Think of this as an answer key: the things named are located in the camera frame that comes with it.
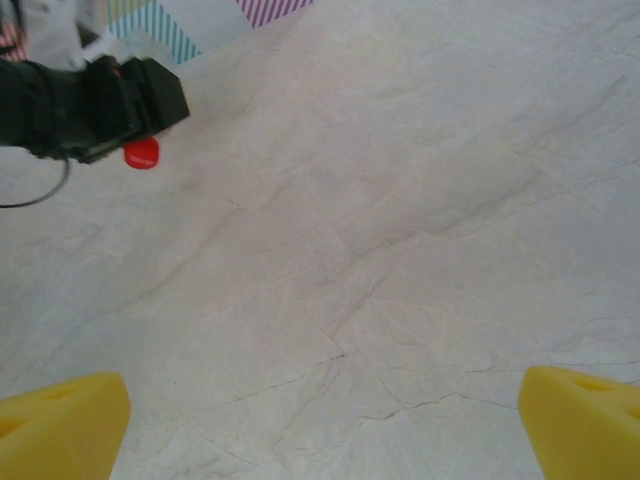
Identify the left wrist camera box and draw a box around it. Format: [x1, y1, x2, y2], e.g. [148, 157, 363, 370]
[67, 29, 119, 70]

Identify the red label cola bottle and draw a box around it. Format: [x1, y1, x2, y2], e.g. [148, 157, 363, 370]
[122, 137, 162, 172]

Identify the thin black left gripper cable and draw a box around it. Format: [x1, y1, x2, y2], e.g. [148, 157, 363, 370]
[0, 158, 72, 209]

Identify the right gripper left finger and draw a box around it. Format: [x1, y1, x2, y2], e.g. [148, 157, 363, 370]
[0, 371, 133, 480]

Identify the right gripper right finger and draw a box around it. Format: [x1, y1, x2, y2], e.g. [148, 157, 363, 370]
[517, 364, 640, 480]

